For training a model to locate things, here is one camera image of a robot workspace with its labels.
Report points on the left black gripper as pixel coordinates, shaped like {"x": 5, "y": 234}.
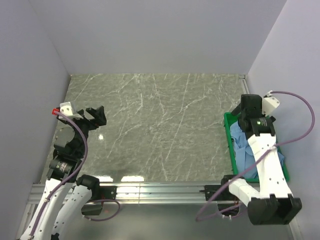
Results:
{"x": 99, "y": 118}

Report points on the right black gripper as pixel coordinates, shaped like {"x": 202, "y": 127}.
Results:
{"x": 237, "y": 110}

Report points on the light blue long sleeve shirt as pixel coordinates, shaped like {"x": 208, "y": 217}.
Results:
{"x": 244, "y": 156}

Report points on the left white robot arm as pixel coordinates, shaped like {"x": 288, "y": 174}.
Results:
{"x": 52, "y": 217}

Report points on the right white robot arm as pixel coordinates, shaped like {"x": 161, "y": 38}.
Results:
{"x": 263, "y": 188}

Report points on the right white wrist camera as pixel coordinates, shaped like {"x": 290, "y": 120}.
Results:
{"x": 269, "y": 103}

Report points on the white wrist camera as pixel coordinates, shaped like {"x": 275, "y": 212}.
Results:
{"x": 269, "y": 103}
{"x": 67, "y": 109}

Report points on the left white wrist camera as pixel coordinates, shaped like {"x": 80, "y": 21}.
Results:
{"x": 67, "y": 109}

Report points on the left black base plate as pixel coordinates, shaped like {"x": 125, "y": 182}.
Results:
{"x": 107, "y": 192}

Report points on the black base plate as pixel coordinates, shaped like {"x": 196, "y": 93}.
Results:
{"x": 209, "y": 190}
{"x": 107, "y": 192}

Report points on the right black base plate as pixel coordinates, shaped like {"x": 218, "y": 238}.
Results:
{"x": 209, "y": 190}

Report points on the aluminium mounting rail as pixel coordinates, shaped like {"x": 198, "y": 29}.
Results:
{"x": 144, "y": 193}

